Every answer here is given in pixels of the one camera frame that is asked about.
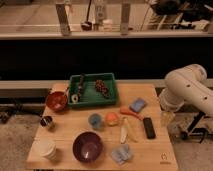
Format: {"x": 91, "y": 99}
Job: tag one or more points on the green plastic tray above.
{"x": 90, "y": 97}

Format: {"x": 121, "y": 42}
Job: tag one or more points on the red bowl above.
{"x": 52, "y": 102}

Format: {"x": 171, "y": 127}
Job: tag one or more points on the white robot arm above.
{"x": 186, "y": 85}

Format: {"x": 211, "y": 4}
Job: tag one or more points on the wooden spoon in bowl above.
{"x": 63, "y": 96}

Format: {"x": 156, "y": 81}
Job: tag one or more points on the purple bowl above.
{"x": 87, "y": 147}

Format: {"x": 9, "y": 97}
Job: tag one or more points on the dark grape bunch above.
{"x": 102, "y": 88}

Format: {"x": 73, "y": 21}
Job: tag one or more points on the orange carrot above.
{"x": 127, "y": 111}

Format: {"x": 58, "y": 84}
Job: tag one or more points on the orange fruit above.
{"x": 112, "y": 119}

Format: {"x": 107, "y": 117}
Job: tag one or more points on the blue cup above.
{"x": 95, "y": 120}

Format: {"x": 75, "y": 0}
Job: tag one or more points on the blue sponge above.
{"x": 137, "y": 105}

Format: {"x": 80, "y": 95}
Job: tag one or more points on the black remote control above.
{"x": 149, "y": 129}

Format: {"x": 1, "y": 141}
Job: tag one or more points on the light blue cloth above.
{"x": 121, "y": 154}

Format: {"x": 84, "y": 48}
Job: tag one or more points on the small metal cup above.
{"x": 47, "y": 122}

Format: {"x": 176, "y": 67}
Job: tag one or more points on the white paper cup stack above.
{"x": 46, "y": 148}

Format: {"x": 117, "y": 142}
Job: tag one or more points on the yellow black floor stand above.
{"x": 199, "y": 127}

